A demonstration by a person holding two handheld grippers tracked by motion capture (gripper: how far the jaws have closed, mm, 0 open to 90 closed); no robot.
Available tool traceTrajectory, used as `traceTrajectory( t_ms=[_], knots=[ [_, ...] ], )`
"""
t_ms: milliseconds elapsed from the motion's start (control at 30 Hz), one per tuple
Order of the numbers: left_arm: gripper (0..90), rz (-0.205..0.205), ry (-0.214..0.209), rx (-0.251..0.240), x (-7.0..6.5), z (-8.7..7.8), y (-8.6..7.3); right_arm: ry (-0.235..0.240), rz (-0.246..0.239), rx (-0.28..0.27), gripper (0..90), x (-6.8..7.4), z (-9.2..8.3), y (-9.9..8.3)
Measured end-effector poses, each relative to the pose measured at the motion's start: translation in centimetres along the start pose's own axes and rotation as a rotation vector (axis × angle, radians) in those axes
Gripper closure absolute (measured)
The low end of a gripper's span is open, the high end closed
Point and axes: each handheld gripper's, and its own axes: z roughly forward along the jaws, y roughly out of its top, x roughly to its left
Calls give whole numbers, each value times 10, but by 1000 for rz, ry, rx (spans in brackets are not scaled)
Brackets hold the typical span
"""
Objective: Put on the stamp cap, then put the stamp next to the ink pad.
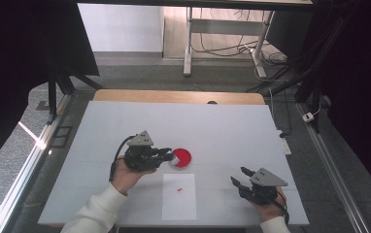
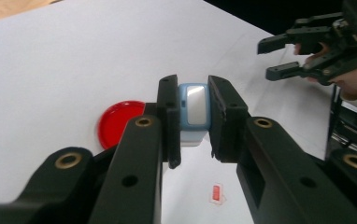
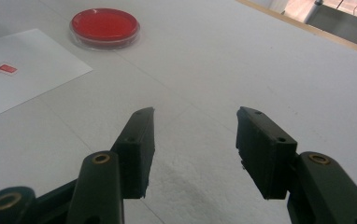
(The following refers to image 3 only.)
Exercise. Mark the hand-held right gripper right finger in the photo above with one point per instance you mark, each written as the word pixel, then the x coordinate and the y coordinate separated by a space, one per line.
pixel 267 155

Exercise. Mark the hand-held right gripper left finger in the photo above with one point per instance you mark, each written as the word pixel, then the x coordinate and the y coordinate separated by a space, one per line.
pixel 136 155

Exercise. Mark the red petri dish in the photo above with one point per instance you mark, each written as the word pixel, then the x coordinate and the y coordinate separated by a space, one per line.
pixel 105 26

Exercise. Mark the small red square piece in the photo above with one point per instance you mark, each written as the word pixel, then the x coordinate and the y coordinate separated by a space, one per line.
pixel 7 68

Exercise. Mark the white paper sheet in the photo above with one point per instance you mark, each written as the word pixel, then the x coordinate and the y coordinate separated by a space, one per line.
pixel 27 84

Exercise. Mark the wooden table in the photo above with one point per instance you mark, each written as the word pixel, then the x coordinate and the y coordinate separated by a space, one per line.
pixel 323 34

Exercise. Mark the white metal desk frame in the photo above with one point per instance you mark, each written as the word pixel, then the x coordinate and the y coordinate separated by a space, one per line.
pixel 345 21

